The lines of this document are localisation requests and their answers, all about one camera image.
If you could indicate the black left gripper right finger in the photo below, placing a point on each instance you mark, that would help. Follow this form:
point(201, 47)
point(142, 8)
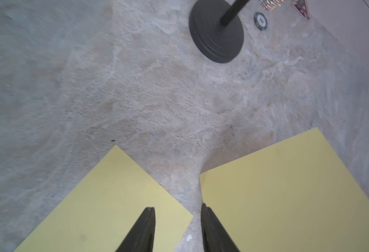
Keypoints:
point(215, 237)

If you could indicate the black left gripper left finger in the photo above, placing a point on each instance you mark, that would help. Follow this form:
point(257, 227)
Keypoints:
point(141, 236)

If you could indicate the yellow square paper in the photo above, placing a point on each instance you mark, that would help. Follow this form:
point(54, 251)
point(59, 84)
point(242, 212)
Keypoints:
point(100, 211)

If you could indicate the black round-base stand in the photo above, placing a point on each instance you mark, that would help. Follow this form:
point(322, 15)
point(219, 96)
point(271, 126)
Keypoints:
point(216, 29)

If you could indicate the red triangular sticker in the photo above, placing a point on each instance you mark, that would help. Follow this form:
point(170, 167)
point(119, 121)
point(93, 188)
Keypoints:
point(301, 6)

